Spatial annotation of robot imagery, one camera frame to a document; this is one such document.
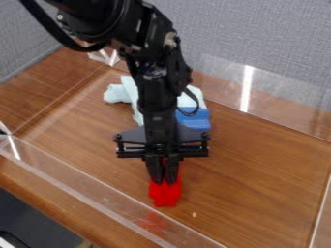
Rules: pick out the light blue cloth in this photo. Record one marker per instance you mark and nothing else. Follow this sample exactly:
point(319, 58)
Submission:
point(125, 93)

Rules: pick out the clear acrylic corner bracket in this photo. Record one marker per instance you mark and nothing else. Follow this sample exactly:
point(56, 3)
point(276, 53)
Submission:
point(105, 55)

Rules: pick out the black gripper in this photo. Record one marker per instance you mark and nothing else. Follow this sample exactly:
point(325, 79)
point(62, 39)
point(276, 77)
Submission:
point(161, 137)

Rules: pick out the red plastic bar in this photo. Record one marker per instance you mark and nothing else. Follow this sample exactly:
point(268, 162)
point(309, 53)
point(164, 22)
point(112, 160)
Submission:
point(165, 194)

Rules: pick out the clear acrylic enclosure wall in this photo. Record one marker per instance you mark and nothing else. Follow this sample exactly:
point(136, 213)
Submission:
point(253, 195)

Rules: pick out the blue plastic block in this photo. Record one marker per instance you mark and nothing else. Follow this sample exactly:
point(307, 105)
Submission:
point(197, 122)

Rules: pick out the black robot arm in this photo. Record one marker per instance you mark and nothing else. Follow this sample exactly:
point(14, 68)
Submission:
point(132, 27)

